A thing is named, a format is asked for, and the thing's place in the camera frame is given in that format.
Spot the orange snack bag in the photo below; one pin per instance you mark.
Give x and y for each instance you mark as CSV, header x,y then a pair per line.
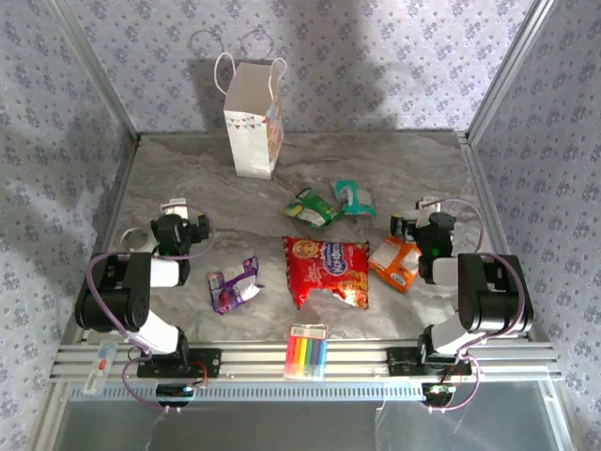
x,y
394,263

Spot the teal snack bag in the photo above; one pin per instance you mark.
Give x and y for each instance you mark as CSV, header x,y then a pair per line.
x,y
354,199

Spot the purple snack bag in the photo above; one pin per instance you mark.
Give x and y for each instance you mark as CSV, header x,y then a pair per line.
x,y
232,286

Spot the red snack bag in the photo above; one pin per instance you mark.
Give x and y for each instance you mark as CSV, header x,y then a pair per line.
x,y
324,268

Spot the white paper gift bag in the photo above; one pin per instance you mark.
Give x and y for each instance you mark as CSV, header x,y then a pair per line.
x,y
251,136

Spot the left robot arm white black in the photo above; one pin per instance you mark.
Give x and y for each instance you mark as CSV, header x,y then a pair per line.
x,y
108,305

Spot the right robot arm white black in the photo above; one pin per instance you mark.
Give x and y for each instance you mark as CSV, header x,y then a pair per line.
x,y
488,300

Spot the green snack bag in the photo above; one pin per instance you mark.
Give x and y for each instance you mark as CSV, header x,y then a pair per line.
x,y
312,206

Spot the white tape roll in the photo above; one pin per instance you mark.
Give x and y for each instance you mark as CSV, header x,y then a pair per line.
x,y
129,239

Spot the clear packet with red item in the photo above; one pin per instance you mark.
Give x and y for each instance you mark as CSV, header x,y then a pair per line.
x,y
99,368

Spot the pack of coloured markers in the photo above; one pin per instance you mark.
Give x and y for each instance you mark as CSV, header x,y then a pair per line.
x,y
305,354

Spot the left controller board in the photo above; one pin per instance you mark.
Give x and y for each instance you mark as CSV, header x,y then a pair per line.
x,y
174,392

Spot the controller board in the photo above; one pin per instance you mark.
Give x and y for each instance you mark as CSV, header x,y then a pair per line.
x,y
174,392
439,392

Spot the right controller board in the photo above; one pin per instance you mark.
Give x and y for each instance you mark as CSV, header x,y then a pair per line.
x,y
439,392

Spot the grey front panel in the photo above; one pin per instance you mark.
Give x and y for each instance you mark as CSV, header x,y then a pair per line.
x,y
282,427

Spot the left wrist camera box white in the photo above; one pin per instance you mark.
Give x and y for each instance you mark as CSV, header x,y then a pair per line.
x,y
174,207

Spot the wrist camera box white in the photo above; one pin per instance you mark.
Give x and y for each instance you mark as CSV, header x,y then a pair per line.
x,y
174,207
427,204

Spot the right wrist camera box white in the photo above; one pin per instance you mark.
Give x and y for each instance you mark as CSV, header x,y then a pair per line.
x,y
427,204

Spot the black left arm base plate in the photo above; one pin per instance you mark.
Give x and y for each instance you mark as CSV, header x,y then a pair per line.
x,y
209,364

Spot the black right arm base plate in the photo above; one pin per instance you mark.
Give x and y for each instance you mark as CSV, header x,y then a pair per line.
x,y
399,364

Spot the aluminium mounting rail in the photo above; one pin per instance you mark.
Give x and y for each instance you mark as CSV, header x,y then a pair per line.
x,y
258,359

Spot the aluminium frame post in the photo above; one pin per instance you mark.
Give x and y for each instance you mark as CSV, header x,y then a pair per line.
x,y
97,70
506,70

